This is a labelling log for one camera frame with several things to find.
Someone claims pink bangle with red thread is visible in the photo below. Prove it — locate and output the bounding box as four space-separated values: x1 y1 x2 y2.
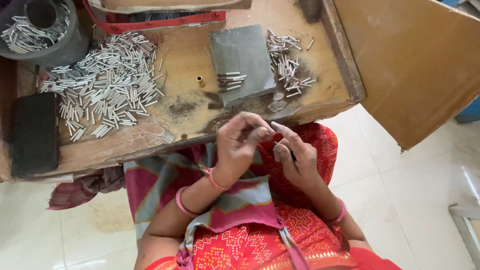
325 197 348 226

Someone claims person's left hand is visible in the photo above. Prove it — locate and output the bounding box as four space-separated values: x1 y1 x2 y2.
214 112 276 187

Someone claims small scattered pile of tubes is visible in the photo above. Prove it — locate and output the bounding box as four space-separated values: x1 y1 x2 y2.
266 28 318 99

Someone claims heap of tubes in tub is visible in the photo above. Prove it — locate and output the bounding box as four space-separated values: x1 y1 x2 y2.
0 3 71 54

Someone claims pink and grey scarf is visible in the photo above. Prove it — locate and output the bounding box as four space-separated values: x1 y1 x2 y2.
123 142 312 270

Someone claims grey stone slab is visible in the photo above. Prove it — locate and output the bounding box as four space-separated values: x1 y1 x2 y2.
208 24 277 108

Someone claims person's right hand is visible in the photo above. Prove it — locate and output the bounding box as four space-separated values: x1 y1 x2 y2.
271 121 320 189

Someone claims blue crate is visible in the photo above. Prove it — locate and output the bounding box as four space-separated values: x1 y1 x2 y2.
454 102 480 125

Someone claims black rectangular block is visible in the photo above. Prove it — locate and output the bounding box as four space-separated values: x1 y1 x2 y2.
10 92 60 178

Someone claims short row of silver tubes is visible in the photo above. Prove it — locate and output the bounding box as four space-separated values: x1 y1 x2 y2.
217 71 248 93

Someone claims large pile of silver tubes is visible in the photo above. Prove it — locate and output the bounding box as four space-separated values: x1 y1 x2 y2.
39 31 166 143

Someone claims grey round plastic tub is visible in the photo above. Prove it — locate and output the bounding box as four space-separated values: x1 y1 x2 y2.
0 0 91 68

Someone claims red patterned dress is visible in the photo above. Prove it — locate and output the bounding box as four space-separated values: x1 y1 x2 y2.
144 122 404 270

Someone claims brown cardboard sheet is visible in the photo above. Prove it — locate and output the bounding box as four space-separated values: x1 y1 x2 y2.
332 0 480 151

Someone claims thin pink wrist bangle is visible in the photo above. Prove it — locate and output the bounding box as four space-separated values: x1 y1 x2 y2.
202 166 232 193

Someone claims grey metal frame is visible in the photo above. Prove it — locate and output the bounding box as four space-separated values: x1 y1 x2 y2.
448 203 480 270

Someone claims maroon hanging cloth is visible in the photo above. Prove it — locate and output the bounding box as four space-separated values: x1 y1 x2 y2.
46 165 127 211

